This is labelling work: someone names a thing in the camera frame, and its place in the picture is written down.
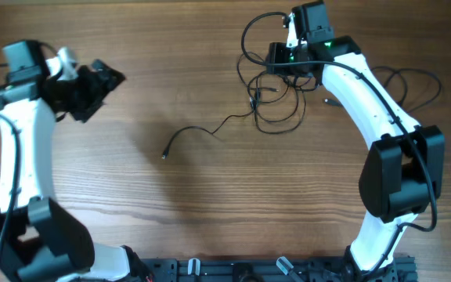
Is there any black cable bundle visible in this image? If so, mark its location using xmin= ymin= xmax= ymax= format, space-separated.
xmin=161 ymin=50 xmax=320 ymax=161

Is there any separated black usb cable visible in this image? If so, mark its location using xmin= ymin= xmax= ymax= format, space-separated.
xmin=323 ymin=65 xmax=443 ymax=114

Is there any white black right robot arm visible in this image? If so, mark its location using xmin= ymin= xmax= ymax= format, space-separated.
xmin=266 ymin=1 xmax=445 ymax=277

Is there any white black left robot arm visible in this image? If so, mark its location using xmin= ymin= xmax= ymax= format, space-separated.
xmin=0 ymin=40 xmax=132 ymax=282

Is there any black left camera cable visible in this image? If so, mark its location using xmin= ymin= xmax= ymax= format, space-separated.
xmin=0 ymin=41 xmax=60 ymax=282

